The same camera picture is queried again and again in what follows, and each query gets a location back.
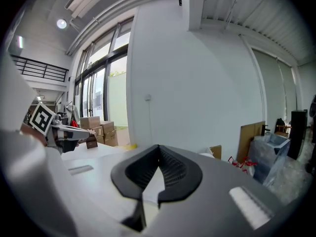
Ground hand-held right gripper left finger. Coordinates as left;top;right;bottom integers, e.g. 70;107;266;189
0;129;159;237

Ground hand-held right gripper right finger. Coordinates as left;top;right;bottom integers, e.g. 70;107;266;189
144;144;297;237

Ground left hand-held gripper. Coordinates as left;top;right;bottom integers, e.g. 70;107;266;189
29;102;91;155

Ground person's left forearm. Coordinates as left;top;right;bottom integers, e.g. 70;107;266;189
20;125;48;147

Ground small brown box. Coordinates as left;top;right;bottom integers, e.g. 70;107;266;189
85;135;99;150

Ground pile of cardboard boxes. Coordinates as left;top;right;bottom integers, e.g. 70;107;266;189
79;116;119;147

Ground bag of plastic bottles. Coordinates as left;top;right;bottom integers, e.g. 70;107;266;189
227;156;258;177

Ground white panel board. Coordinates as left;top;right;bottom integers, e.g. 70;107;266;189
197;147;214;158

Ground small cardboard sheet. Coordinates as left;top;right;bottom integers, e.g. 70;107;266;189
209;145;222;160

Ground black framed glass door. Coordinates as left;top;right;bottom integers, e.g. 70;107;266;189
73;16;135;133

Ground black metal railing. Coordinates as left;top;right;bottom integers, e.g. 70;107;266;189
9;54;69;83

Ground plastic-wrapped grey furniture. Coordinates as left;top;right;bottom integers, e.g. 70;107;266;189
248;132;291;188

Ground large cardboard sheet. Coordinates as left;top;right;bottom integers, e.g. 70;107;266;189
236;121;266;164

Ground wooden chair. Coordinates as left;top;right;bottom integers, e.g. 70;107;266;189
275;124;292;138

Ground black cabinet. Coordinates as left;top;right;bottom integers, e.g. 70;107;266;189
287;109;309;160

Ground white ceiling pipes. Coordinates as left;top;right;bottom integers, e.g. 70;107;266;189
65;0;178;56

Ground grey roller blind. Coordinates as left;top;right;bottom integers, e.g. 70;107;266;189
251;48;298;130

